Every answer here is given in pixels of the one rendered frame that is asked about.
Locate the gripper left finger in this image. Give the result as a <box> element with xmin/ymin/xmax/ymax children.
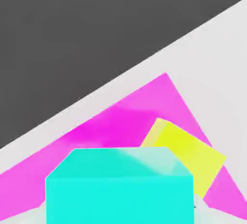
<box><xmin>0</xmin><ymin>200</ymin><xmax>47</xmax><ymax>224</ymax></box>

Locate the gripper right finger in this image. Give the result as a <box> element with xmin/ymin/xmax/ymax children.
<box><xmin>193</xmin><ymin>194</ymin><xmax>247</xmax><ymax>224</ymax></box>

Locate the small cyan cube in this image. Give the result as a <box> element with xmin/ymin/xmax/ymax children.
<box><xmin>44</xmin><ymin>146</ymin><xmax>194</xmax><ymax>224</ymax></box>

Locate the small yellow cube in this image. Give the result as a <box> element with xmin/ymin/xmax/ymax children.
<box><xmin>139</xmin><ymin>117</ymin><xmax>228</xmax><ymax>199</ymax></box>

